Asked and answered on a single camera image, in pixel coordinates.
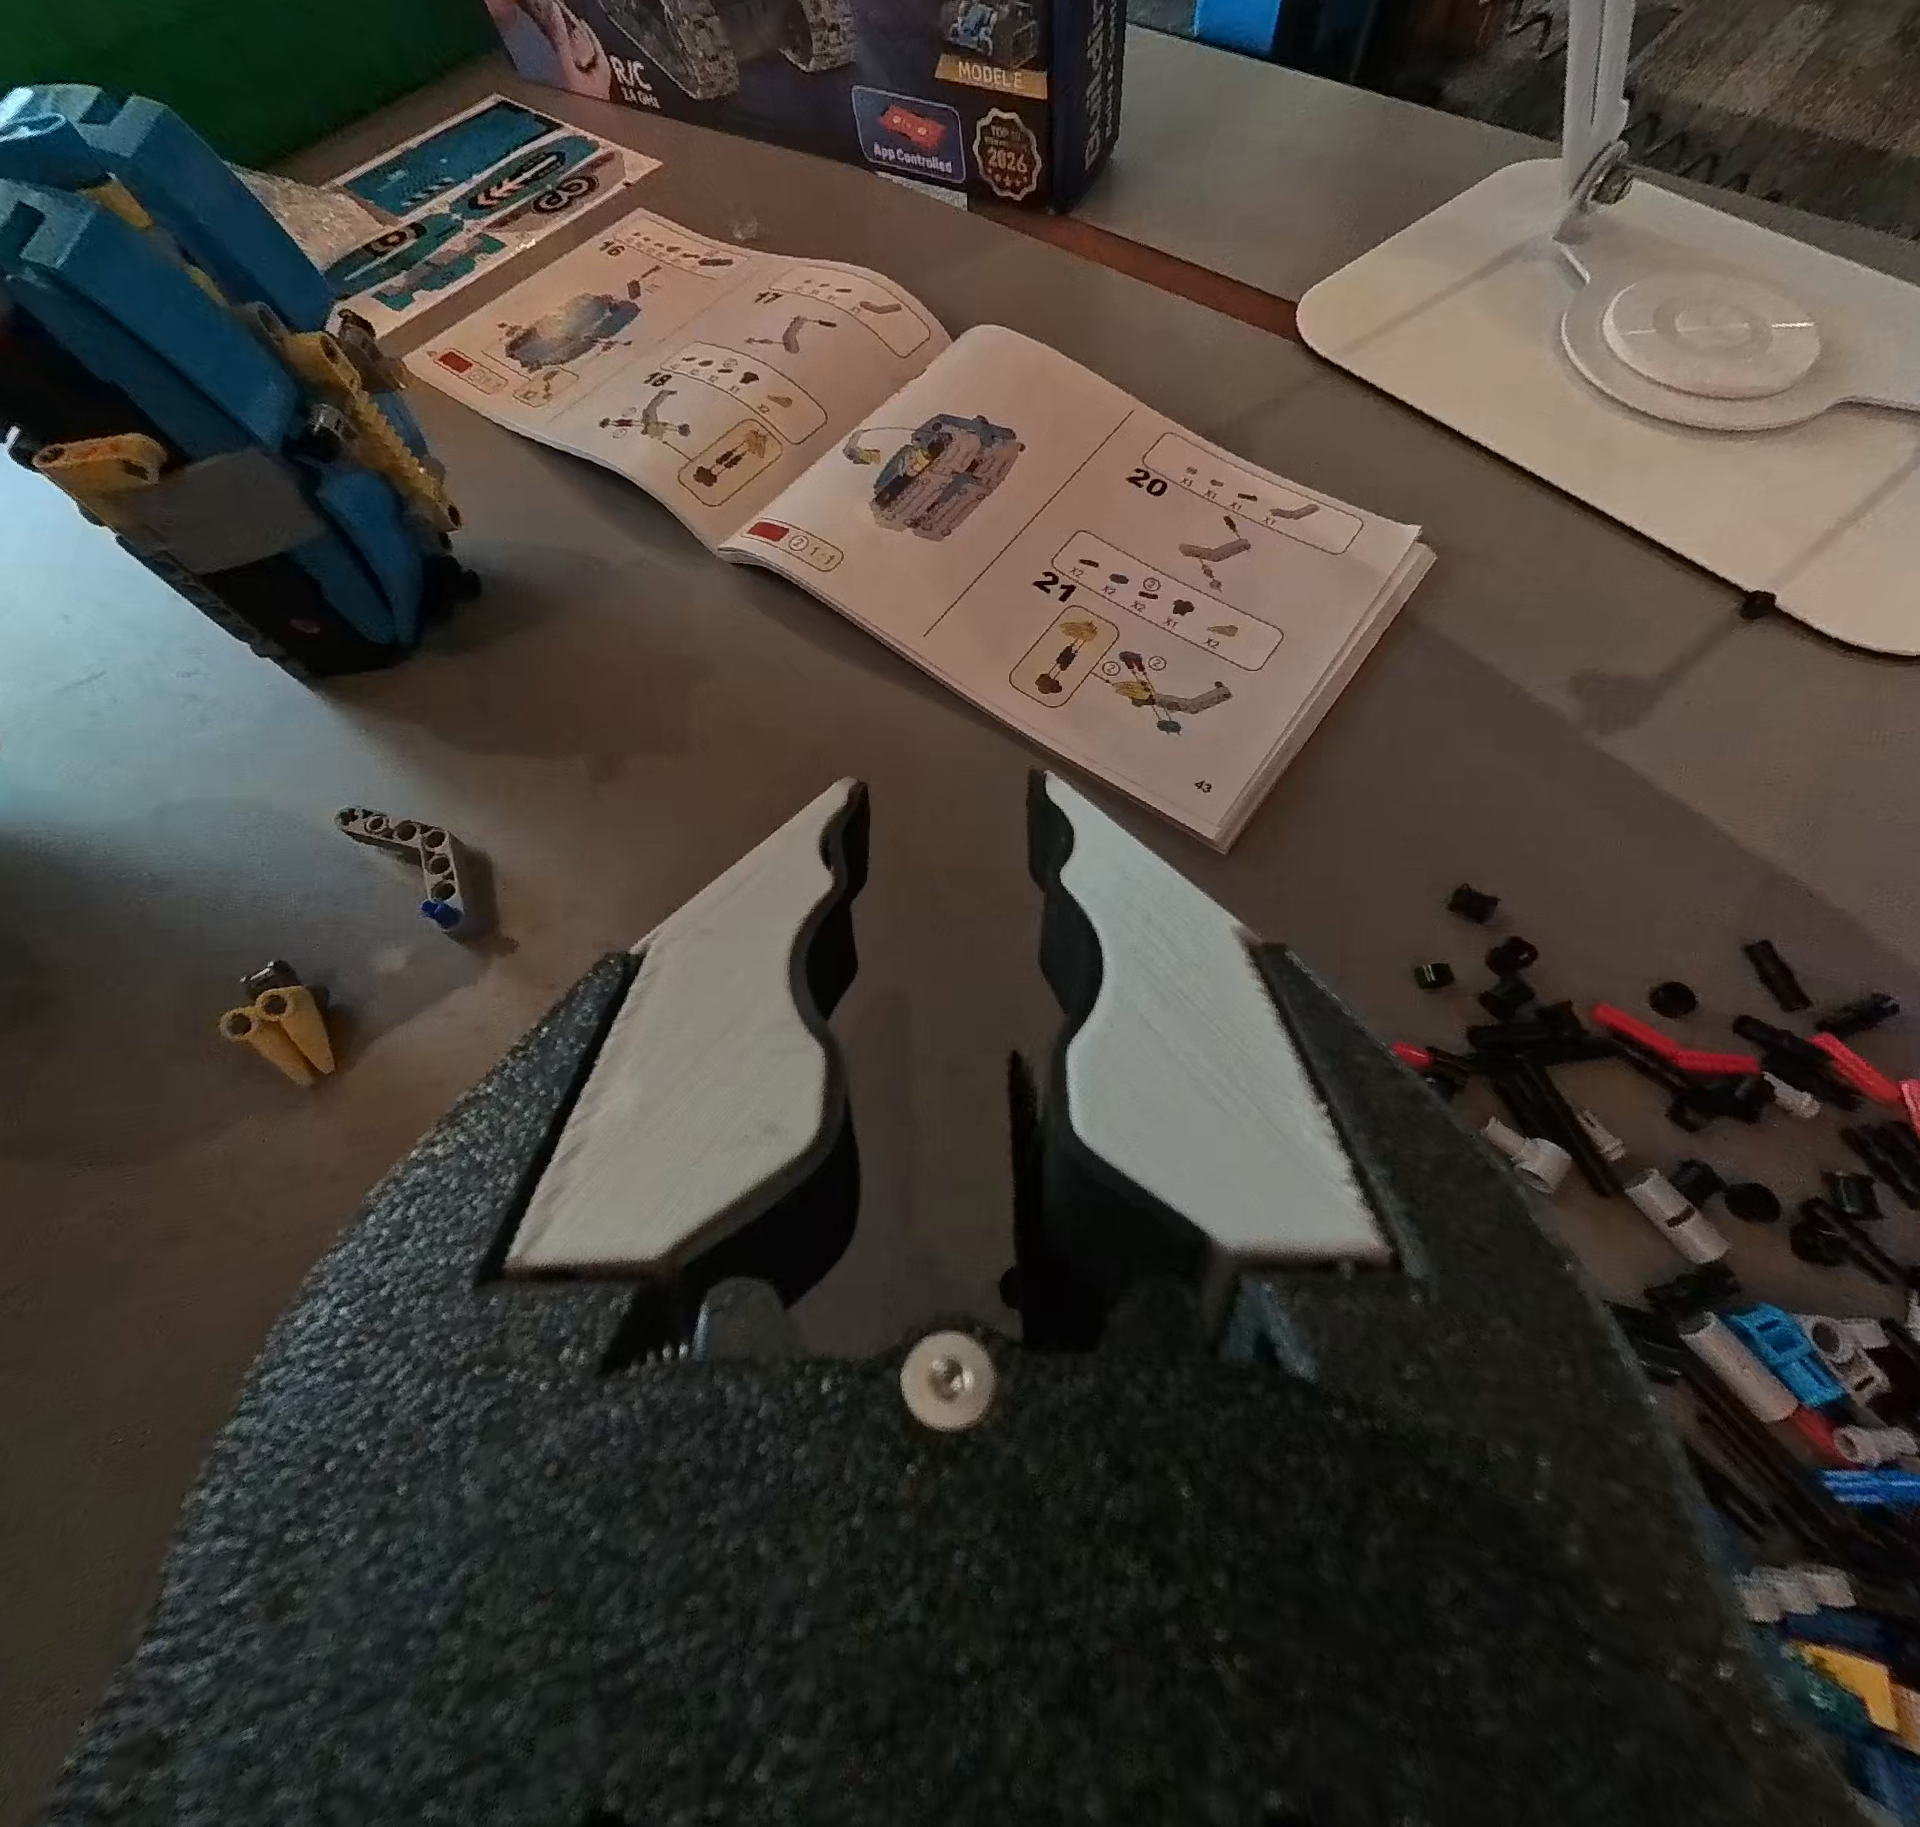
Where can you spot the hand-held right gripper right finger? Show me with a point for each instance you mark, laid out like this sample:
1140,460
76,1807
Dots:
1216,1093

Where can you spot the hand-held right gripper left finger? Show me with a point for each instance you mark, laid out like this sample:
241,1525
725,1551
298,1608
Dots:
676,1093

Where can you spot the grey angled beam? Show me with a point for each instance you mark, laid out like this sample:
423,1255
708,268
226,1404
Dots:
436,869

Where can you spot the yellow claw brick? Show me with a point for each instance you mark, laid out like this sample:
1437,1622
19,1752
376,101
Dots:
271,1049
300,1029

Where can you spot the grey blue brick robot model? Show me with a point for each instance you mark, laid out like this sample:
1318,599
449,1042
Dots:
180,404

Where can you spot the pile of small brick pieces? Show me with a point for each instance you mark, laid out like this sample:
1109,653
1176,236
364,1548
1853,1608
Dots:
1725,1184

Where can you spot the instruction booklet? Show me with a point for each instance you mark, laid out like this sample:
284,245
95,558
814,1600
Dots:
1021,583

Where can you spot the white folding stand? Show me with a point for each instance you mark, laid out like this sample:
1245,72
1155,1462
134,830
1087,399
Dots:
1500,327

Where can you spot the sticker sheet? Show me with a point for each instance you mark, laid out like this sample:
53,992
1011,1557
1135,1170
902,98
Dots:
450,162

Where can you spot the dark blue robot kit box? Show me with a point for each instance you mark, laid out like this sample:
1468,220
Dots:
826,27

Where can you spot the green plastic bin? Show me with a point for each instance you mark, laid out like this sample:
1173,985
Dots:
226,12

